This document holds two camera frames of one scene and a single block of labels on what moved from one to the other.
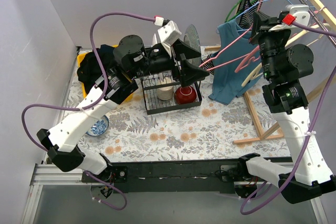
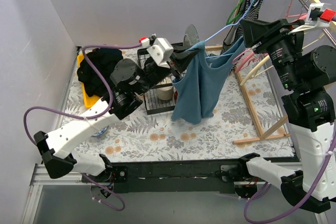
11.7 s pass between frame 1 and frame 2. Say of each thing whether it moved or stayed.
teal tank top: moved
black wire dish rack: stayed
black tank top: stayed
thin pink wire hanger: moved
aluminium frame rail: stayed
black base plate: stayed
